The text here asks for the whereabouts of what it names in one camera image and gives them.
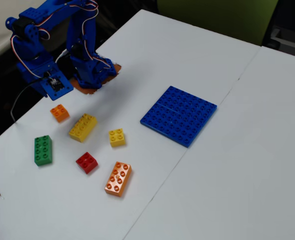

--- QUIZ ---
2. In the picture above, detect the green chair back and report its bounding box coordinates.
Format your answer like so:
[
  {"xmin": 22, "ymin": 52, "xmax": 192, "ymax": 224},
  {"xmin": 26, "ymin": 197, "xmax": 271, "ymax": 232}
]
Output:
[{"xmin": 157, "ymin": 0, "xmax": 280, "ymax": 47}]

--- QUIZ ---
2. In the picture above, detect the small orange square block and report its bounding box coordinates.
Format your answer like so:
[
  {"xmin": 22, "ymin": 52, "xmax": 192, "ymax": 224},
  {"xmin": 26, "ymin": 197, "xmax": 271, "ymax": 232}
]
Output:
[{"xmin": 49, "ymin": 103, "xmax": 71, "ymax": 124}]

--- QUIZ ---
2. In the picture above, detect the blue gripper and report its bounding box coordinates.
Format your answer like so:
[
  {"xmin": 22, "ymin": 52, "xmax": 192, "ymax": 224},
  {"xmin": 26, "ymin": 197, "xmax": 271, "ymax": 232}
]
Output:
[{"xmin": 16, "ymin": 58, "xmax": 63, "ymax": 84}]

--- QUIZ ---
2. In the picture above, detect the long orange block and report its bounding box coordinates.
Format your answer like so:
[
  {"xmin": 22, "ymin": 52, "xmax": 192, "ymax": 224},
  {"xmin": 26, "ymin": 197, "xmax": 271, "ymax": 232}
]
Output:
[{"xmin": 104, "ymin": 161, "xmax": 133, "ymax": 198}]

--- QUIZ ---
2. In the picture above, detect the small yellow square block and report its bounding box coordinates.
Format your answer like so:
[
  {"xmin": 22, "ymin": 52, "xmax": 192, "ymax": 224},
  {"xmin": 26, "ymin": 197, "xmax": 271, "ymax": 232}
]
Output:
[{"xmin": 108, "ymin": 128, "xmax": 127, "ymax": 148}]

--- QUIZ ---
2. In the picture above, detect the grey background box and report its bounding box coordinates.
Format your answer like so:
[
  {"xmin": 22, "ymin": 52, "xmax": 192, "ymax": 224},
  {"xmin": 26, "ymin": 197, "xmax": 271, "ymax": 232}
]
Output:
[{"xmin": 269, "ymin": 25, "xmax": 295, "ymax": 60}]

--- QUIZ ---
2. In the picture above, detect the small red square block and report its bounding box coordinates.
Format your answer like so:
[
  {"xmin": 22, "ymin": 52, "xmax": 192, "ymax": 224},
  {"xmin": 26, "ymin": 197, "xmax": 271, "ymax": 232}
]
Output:
[{"xmin": 75, "ymin": 151, "xmax": 99, "ymax": 175}]

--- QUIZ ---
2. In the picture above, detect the blue studded baseplate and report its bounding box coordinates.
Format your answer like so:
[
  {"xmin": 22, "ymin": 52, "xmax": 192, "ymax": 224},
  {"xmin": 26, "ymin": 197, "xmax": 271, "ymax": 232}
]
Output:
[{"xmin": 139, "ymin": 85, "xmax": 218, "ymax": 149}]

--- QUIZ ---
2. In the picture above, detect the long yellow block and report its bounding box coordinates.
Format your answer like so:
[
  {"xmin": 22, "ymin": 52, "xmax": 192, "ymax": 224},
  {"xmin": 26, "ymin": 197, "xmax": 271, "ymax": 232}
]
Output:
[{"xmin": 68, "ymin": 113, "xmax": 98, "ymax": 144}]

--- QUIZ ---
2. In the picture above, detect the long green block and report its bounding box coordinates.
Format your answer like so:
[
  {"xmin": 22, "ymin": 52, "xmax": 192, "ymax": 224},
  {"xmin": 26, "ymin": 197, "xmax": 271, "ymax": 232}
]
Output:
[{"xmin": 34, "ymin": 135, "xmax": 53, "ymax": 167}]

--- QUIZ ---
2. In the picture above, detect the white cable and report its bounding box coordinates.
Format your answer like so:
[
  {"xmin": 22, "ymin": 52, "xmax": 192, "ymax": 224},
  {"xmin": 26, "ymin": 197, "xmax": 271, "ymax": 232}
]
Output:
[{"xmin": 54, "ymin": 48, "xmax": 69, "ymax": 64}]

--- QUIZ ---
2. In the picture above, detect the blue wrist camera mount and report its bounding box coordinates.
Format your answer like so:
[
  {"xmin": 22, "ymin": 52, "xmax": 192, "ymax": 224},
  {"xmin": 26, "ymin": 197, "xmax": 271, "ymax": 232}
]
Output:
[{"xmin": 37, "ymin": 72, "xmax": 75, "ymax": 102}]

